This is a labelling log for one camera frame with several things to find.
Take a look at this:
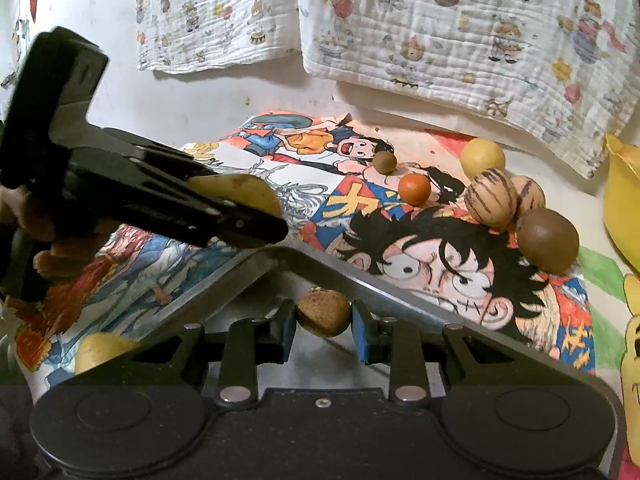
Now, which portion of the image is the person's left hand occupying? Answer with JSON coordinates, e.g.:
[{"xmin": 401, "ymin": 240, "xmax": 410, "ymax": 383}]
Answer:
[{"xmin": 1, "ymin": 186, "xmax": 120, "ymax": 283}]

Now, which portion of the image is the printed muslin cloth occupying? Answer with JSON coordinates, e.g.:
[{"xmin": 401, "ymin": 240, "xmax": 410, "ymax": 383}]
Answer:
[
  {"xmin": 298, "ymin": 0, "xmax": 639, "ymax": 178},
  {"xmin": 134, "ymin": 0, "xmax": 300, "ymax": 75}
]

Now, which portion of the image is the right printed muslin cloth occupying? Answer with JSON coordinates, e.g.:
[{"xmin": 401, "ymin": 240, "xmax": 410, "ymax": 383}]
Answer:
[{"xmin": 298, "ymin": 0, "xmax": 639, "ymax": 178}]

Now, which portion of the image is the yellow fruit near tray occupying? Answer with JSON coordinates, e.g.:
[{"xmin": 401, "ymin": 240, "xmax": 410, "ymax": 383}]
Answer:
[{"xmin": 74, "ymin": 333, "xmax": 139, "ymax": 375}]

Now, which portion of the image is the Winnie the Pooh drawing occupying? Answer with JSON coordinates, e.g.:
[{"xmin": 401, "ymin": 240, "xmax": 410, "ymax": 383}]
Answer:
[{"xmin": 578, "ymin": 247, "xmax": 639, "ymax": 479}]

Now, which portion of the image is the striped tan melon fruit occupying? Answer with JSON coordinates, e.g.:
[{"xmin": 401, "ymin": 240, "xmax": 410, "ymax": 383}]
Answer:
[{"xmin": 464, "ymin": 168, "xmax": 518, "ymax": 231}]

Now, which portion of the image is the left printed muslin cloth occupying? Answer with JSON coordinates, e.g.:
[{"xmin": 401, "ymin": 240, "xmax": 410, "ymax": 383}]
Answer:
[{"xmin": 134, "ymin": 0, "xmax": 300, "ymax": 75}]

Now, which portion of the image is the yellow plastic bowl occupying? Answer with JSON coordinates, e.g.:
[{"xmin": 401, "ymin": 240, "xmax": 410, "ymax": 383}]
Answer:
[{"xmin": 603, "ymin": 134, "xmax": 640, "ymax": 271}]

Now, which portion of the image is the brown kiwi-like fruit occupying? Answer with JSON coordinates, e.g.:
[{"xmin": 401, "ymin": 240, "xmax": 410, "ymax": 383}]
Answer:
[{"xmin": 516, "ymin": 208, "xmax": 579, "ymax": 275}]

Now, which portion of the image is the small orange fruit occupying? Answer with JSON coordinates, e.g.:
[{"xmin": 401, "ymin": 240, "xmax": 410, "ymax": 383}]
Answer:
[{"xmin": 398, "ymin": 174, "xmax": 432, "ymax": 207}]

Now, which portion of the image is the metal tray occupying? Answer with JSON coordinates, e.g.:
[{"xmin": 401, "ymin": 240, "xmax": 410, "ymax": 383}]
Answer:
[{"xmin": 117, "ymin": 238, "xmax": 627, "ymax": 451}]

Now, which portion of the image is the yellow potato-like fruit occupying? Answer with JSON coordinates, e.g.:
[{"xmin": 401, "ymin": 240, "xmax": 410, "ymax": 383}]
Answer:
[{"xmin": 186, "ymin": 174, "xmax": 282, "ymax": 218}]

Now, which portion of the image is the small brown round fruit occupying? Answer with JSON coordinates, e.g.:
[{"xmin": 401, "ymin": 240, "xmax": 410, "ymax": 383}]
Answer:
[{"xmin": 372, "ymin": 151, "xmax": 398, "ymax": 174}]

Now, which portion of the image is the yellow round fruit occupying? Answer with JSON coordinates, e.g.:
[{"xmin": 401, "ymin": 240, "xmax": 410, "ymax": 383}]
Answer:
[{"xmin": 460, "ymin": 138, "xmax": 506, "ymax": 180}]

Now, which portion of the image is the anime cartoon poster mat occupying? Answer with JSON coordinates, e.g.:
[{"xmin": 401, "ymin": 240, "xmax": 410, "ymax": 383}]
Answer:
[{"xmin": 6, "ymin": 112, "xmax": 597, "ymax": 393}]

